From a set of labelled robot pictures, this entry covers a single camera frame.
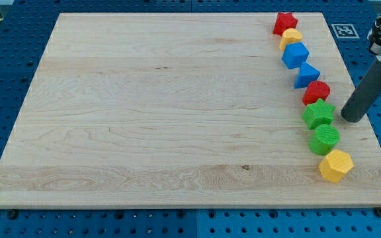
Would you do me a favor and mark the blue cube block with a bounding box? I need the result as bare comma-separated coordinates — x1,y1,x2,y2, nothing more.
281,42,310,69

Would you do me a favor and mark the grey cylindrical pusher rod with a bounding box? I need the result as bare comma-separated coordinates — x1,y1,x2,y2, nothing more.
341,59,381,123

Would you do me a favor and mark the white fiducial marker tag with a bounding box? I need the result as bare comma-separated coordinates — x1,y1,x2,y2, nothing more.
331,23,359,39

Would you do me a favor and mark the blue triangle block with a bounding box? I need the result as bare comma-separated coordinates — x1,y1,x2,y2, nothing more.
294,62,320,89

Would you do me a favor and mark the red star block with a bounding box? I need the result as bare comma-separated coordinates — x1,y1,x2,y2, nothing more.
273,13,298,36

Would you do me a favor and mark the green cylinder block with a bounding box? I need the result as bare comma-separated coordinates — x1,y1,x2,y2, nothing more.
308,124,340,155

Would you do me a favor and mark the green star block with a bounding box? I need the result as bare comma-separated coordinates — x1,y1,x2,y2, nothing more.
302,99,335,130

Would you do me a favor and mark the yellow hexagon block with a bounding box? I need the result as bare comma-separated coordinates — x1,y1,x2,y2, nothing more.
318,149,354,183

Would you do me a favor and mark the red cylinder block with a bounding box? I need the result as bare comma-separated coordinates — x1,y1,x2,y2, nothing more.
302,81,331,105

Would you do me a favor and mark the light wooden board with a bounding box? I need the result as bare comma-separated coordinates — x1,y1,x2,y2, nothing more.
0,13,381,209

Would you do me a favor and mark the yellow heart block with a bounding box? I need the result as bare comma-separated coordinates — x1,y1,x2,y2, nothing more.
278,28,304,51

